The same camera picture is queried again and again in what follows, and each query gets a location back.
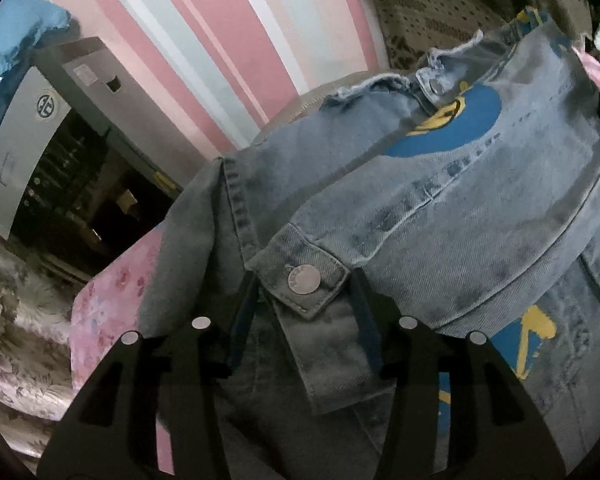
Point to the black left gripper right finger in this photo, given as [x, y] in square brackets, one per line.
[458, 411]

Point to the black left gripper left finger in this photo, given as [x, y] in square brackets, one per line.
[110, 429]

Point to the blue denim jacket yellow print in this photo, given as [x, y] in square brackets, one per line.
[468, 192]

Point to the floral beige curtain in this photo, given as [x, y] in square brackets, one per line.
[36, 297]

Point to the pink floral bed sheet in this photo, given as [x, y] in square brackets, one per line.
[109, 306]

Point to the grey water dispenser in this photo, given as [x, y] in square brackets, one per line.
[88, 161]

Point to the blue cloth cover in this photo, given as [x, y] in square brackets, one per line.
[26, 25]

